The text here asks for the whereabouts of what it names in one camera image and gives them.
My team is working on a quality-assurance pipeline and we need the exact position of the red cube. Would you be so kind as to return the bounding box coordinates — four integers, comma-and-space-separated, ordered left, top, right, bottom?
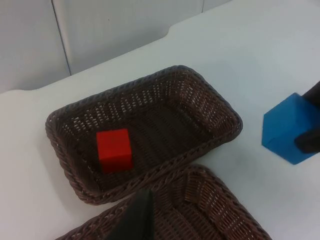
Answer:
96, 128, 133, 175

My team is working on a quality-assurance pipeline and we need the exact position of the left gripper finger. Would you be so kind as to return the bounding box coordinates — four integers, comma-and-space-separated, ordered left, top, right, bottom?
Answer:
301, 80, 320, 111
294, 126, 320, 155
107, 188, 156, 240

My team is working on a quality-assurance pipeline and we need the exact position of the blue cube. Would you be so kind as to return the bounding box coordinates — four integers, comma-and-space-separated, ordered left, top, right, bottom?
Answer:
261, 92, 320, 165

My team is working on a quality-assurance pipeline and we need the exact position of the dark brown wicker basket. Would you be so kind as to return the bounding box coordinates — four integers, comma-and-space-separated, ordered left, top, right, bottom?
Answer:
55, 163, 273, 240
45, 64, 244, 206

